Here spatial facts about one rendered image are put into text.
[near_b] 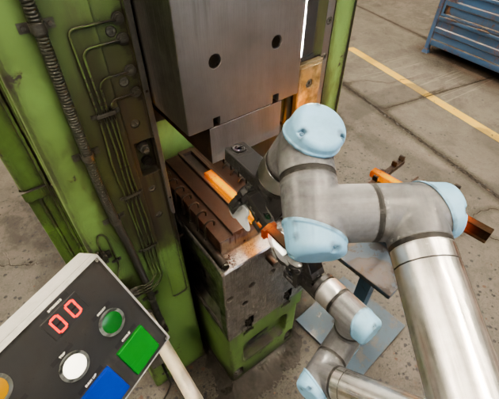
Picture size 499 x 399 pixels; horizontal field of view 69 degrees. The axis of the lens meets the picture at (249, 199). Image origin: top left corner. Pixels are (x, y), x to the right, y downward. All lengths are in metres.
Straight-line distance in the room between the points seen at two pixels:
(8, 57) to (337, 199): 0.57
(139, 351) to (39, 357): 0.20
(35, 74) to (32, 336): 0.46
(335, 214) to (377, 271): 0.97
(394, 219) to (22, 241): 2.46
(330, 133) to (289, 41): 0.40
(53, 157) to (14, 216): 2.07
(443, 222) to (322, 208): 0.14
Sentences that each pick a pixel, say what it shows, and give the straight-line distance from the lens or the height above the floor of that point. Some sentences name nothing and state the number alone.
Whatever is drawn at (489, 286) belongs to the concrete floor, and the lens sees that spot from 2.51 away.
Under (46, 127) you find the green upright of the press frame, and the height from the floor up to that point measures 1.41.
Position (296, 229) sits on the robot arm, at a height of 1.48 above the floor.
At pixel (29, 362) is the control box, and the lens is 0.79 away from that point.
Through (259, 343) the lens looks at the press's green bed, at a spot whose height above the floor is 0.16.
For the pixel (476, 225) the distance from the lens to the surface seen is 1.26.
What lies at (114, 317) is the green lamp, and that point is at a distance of 0.84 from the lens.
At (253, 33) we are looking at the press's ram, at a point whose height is 1.54.
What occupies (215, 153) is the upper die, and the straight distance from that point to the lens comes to 0.82.
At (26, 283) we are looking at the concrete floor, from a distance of 2.47.
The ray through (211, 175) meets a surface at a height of 1.01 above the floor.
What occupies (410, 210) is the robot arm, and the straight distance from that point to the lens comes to 0.46.
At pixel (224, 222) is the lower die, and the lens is 1.08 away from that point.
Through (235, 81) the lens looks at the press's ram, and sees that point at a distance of 0.77.
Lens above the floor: 1.80
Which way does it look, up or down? 45 degrees down
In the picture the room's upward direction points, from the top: straight up
